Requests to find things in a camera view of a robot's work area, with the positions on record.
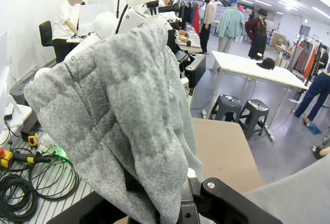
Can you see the mannequin in teal fleece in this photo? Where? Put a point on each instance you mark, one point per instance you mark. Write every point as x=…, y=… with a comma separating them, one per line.
x=230, y=22

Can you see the grey training pants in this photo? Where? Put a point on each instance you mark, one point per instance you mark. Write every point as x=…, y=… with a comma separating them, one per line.
x=116, y=105

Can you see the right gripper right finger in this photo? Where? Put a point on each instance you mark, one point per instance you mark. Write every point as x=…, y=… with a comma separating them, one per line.
x=227, y=203

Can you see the figure in blue jeans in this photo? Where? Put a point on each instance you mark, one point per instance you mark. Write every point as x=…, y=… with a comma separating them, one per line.
x=313, y=92

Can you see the black office chair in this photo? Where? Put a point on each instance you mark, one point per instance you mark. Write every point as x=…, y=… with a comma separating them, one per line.
x=46, y=33

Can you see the mannequin in beige top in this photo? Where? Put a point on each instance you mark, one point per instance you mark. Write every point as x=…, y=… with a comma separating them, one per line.
x=209, y=15

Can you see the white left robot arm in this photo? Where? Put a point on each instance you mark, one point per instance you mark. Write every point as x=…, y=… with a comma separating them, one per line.
x=105, y=25

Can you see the yellow emergency stop box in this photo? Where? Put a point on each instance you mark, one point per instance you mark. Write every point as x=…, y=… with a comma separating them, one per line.
x=5, y=158

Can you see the black box on floor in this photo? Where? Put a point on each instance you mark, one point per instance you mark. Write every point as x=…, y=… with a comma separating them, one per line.
x=20, y=92

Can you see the stacked cardboard boxes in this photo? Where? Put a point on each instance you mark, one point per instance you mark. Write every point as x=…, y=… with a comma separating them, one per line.
x=278, y=40

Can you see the white desk monitor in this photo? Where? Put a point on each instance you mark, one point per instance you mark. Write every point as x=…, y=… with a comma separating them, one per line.
x=90, y=17

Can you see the seated person in white shirt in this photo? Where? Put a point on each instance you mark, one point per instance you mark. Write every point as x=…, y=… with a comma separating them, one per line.
x=64, y=20

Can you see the white panel with stand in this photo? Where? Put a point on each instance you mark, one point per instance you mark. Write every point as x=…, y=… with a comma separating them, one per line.
x=3, y=79

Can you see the rack of colourful clothes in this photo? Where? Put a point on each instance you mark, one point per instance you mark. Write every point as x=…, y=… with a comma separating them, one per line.
x=306, y=56

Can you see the white table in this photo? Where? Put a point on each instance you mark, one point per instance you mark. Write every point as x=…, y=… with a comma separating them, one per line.
x=252, y=69

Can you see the black control box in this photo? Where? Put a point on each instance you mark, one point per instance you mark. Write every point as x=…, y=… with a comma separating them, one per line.
x=197, y=66

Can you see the grey plastic stool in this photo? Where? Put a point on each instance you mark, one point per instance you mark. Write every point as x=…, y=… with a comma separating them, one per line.
x=254, y=113
x=227, y=105

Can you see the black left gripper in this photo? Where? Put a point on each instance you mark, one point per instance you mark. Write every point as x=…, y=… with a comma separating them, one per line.
x=153, y=4

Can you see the figure in maroon top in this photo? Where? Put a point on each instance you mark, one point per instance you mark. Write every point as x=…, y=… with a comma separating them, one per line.
x=257, y=33

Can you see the black cap with flat brim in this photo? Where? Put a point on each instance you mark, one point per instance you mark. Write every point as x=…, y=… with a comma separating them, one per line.
x=266, y=64

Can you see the white power strip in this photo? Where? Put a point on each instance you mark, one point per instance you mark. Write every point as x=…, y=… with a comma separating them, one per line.
x=203, y=113

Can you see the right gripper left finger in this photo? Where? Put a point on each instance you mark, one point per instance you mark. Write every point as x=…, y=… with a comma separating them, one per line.
x=87, y=208

